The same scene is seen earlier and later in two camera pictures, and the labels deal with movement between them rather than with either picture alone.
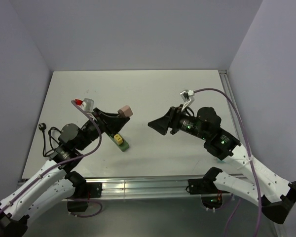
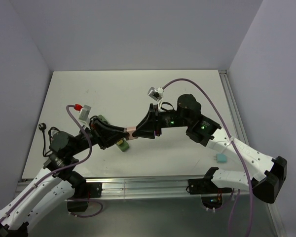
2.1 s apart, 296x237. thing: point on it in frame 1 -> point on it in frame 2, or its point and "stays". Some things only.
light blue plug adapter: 222,161 stays
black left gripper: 112,125 -> 100,128
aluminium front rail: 148,188 stays
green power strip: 124,147 stays
